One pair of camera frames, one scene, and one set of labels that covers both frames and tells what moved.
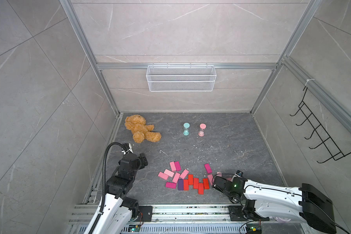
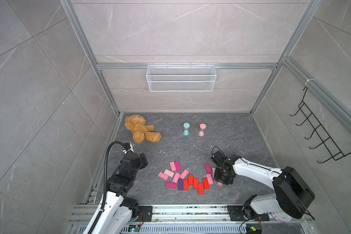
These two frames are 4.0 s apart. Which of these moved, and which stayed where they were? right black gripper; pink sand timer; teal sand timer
Moved: right black gripper
Stayed: teal sand timer; pink sand timer
